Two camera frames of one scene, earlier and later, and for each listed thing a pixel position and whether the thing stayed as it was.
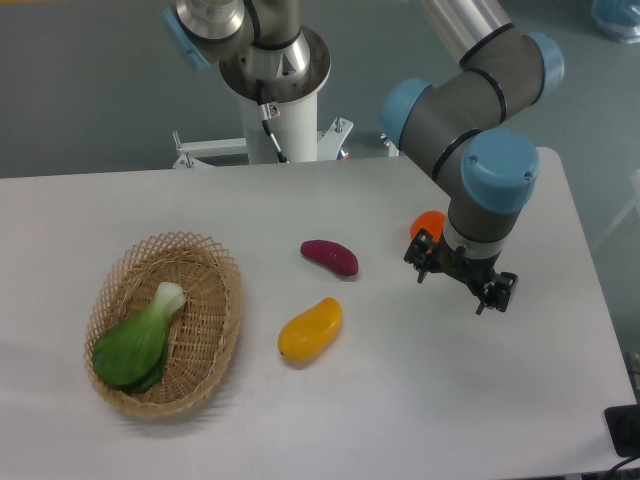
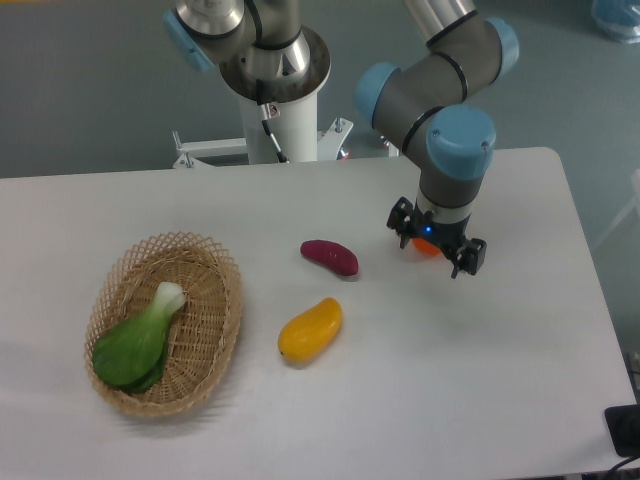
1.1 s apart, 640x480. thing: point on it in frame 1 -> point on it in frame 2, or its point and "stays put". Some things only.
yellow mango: [308, 334] stays put
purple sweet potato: [332, 255] stays put
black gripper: [474, 271] -> [449, 236]
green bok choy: [131, 355] stays put
